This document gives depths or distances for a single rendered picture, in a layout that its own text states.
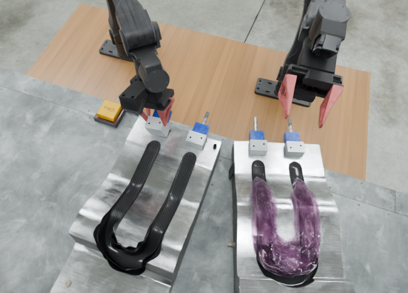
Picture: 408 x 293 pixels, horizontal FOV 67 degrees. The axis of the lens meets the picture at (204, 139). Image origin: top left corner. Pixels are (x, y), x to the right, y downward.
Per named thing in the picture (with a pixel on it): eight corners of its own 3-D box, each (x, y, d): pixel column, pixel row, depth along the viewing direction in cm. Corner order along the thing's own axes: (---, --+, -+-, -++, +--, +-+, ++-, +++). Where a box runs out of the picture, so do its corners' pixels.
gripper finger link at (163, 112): (167, 134, 82) (163, 104, 76) (144, 129, 84) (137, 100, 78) (178, 119, 87) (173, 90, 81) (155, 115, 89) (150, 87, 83)
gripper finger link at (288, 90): (320, 114, 53) (326, 73, 57) (278, 104, 54) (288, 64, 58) (307, 133, 59) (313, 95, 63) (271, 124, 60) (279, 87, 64)
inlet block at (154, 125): (165, 95, 93) (159, 86, 88) (180, 97, 92) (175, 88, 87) (151, 134, 90) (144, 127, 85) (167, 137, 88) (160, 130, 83)
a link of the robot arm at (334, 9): (360, 27, 54) (363, -15, 59) (311, 17, 55) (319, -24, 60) (333, 71, 64) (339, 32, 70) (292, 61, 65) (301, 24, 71)
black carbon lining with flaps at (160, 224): (150, 141, 90) (146, 124, 82) (201, 158, 88) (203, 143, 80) (91, 261, 74) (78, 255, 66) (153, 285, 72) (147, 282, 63)
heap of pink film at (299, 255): (246, 176, 87) (251, 165, 80) (309, 179, 87) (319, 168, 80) (250, 276, 74) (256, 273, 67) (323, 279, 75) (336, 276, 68)
